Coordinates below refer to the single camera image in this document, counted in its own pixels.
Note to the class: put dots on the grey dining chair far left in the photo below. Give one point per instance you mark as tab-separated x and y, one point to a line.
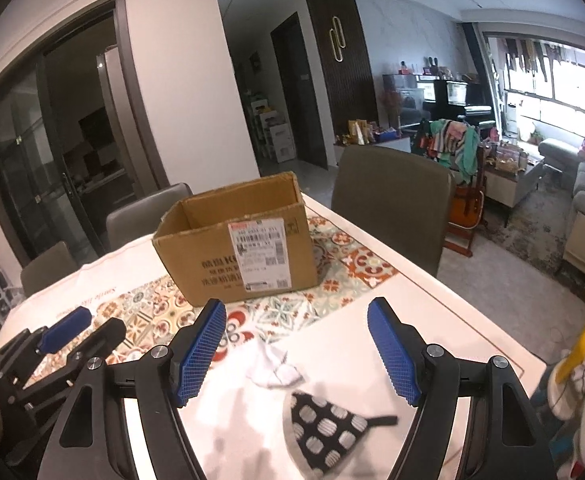
47	269

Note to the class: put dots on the coffee table with items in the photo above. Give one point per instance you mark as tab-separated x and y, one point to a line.
511	174

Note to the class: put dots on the dark glass sliding door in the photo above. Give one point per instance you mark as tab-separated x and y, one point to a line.
75	139

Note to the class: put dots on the grey dining chair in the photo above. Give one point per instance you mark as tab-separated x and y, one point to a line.
47	269
143	216

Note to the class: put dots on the brown dining chair right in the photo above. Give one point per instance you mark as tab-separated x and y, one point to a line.
402	199

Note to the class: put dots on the black piano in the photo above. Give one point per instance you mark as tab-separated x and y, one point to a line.
450	99

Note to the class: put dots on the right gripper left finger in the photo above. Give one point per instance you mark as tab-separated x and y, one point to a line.
91	438

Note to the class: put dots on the black white polka cloth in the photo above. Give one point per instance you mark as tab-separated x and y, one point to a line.
320	435

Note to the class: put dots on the crumpled white cloth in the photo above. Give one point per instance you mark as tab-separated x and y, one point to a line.
272	370

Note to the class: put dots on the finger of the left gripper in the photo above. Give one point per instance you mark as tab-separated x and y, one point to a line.
67	328
99	344

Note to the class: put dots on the clothes on chair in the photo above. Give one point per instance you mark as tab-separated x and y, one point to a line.
450	143

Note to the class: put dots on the wooden high chair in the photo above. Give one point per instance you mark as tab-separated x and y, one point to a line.
466	213

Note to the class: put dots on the brown cardboard box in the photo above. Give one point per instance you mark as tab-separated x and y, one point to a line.
244	241

